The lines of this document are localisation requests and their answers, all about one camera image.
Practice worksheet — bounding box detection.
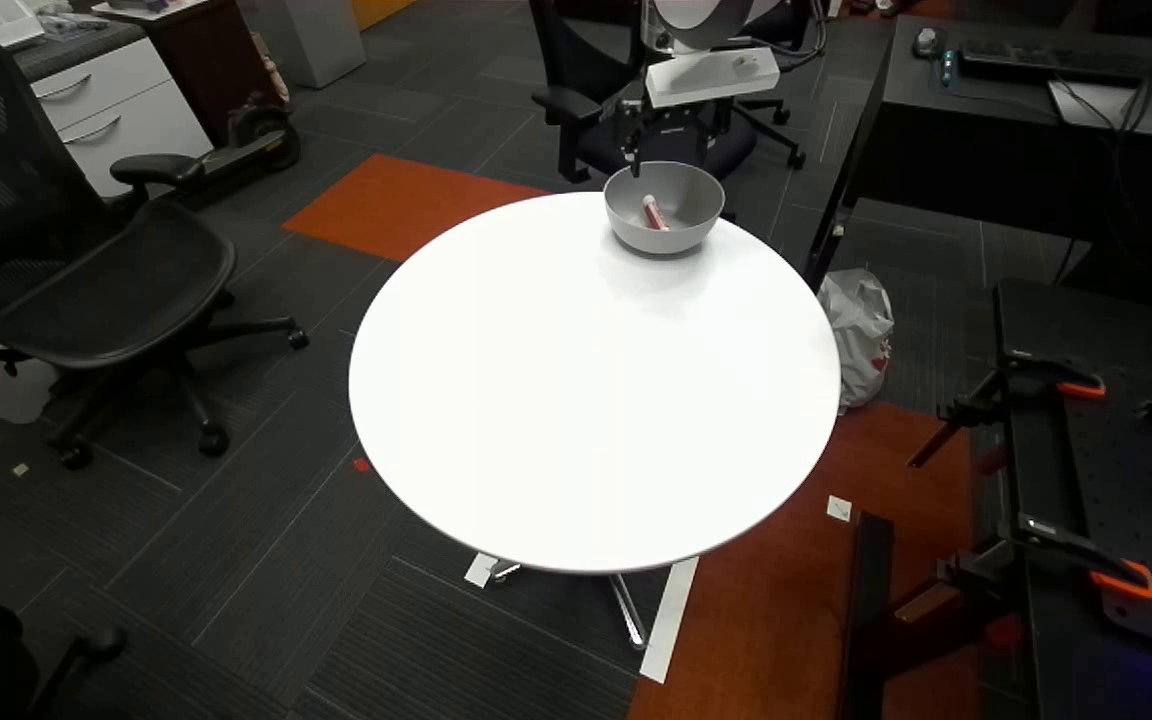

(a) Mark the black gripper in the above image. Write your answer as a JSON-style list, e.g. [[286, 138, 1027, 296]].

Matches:
[[621, 98, 728, 185]]

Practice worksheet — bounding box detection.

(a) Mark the grey round bowl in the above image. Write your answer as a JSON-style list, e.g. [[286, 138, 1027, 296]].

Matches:
[[601, 158, 728, 258]]

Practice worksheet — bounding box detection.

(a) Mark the black padded office chair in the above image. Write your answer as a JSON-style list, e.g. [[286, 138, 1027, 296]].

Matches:
[[529, 0, 760, 188]]

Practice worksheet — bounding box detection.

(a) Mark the black armrest office chair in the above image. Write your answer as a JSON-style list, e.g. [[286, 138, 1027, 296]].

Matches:
[[653, 0, 825, 171]]

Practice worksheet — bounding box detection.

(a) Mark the white crumpled plastic bag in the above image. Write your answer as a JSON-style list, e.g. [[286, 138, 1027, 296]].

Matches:
[[817, 266, 901, 415]]

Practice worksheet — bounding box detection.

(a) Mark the grey metal bin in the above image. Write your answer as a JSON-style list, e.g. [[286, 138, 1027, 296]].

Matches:
[[242, 0, 372, 90]]

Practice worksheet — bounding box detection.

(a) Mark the black office desk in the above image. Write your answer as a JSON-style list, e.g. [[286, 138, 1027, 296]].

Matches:
[[803, 12, 1152, 296]]

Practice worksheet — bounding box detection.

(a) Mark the black kick scooter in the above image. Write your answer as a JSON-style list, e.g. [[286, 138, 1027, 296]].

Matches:
[[171, 90, 310, 206]]

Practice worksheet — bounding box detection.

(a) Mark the black computer keyboard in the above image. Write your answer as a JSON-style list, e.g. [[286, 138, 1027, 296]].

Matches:
[[957, 32, 1072, 81]]

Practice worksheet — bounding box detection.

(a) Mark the white metal table base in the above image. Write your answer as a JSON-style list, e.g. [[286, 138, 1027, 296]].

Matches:
[[459, 546, 706, 687]]

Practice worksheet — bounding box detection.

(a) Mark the white drawer cabinet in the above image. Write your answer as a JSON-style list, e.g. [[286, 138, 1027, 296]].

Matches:
[[11, 37, 218, 203]]

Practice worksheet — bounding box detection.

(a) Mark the black mesh office chair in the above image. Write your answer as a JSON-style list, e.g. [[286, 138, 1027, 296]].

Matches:
[[0, 16, 313, 473]]

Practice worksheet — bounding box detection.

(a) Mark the black perforated breadboard table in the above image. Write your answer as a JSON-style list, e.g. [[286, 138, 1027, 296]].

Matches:
[[993, 277, 1152, 720]]

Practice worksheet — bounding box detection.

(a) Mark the black clamp with orange handle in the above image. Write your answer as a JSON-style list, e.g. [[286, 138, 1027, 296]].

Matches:
[[909, 343, 1112, 473], [934, 508, 1152, 630]]

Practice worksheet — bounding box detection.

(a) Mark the black table leg post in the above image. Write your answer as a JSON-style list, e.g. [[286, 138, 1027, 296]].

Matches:
[[836, 513, 901, 720]]

